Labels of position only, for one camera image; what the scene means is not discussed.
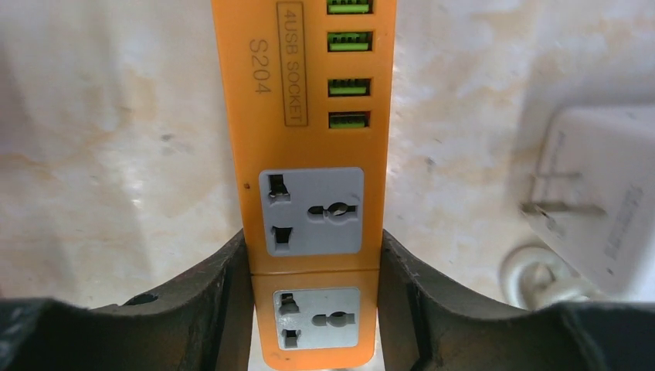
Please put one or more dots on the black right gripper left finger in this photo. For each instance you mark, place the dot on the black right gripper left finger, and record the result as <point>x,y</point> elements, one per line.
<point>201,319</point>

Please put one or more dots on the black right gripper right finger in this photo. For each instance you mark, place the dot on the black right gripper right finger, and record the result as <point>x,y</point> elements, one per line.
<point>430,322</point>

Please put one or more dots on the white cube socket adapter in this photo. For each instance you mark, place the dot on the white cube socket adapter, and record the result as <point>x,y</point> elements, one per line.
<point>592,200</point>

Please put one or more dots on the orange power strip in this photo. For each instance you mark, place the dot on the orange power strip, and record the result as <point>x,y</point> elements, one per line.
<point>308,88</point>

